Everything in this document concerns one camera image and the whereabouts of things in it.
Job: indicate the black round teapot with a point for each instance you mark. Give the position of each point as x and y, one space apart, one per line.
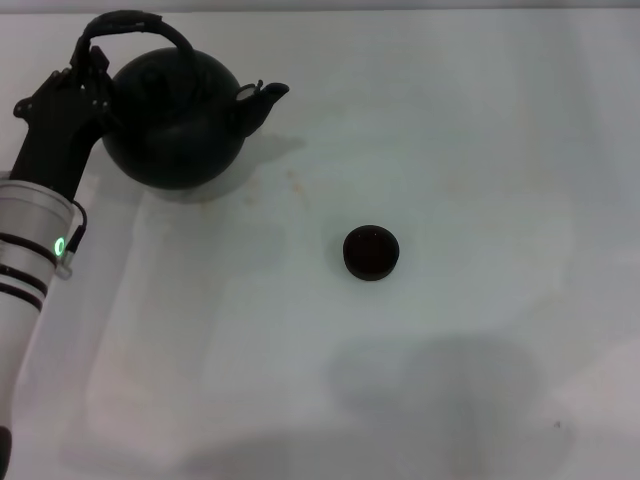
175 125

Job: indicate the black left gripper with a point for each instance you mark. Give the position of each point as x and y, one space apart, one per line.
55 135

